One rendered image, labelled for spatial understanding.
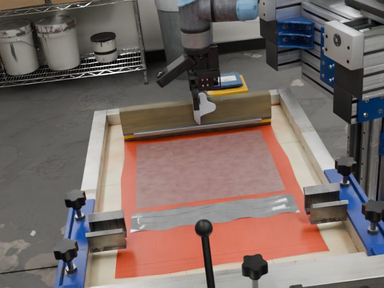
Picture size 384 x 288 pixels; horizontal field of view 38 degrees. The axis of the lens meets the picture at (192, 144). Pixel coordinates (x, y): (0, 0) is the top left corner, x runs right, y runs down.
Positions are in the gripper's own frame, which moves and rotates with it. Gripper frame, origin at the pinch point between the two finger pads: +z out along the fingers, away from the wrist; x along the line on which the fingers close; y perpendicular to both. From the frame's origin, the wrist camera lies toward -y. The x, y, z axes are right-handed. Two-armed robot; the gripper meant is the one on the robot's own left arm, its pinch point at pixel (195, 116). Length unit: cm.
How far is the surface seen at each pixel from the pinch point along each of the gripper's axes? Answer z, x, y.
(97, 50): 75, 291, -61
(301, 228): 4.8, -46.6, 17.2
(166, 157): 5.0, -11.2, -9.1
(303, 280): -4, -70, 11
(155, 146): 5.0, -4.8, -11.6
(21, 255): 101, 79, -87
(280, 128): 4.9, -3.0, 22.5
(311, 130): 1.3, -12.8, 28.3
